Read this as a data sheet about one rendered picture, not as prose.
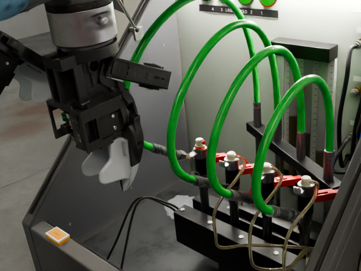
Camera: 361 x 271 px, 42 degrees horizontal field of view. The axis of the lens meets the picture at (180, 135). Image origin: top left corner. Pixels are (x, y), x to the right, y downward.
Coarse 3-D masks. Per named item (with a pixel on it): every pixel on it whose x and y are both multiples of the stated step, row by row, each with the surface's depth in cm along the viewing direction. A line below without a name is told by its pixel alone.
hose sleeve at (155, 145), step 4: (156, 144) 86; (156, 148) 86; (160, 148) 87; (164, 148) 88; (152, 152) 86; (156, 152) 86; (160, 152) 87; (164, 152) 88; (176, 152) 90; (176, 156) 90
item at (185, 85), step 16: (224, 32) 79; (256, 32) 87; (208, 48) 77; (192, 64) 76; (272, 64) 93; (272, 80) 96; (176, 96) 76; (176, 112) 75; (176, 160) 78; (192, 176) 83
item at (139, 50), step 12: (180, 0) 82; (192, 0) 84; (228, 0) 91; (168, 12) 80; (240, 12) 94; (156, 24) 79; (144, 36) 78; (144, 48) 78; (252, 48) 100; (132, 60) 77; (252, 72) 104; (144, 144) 83
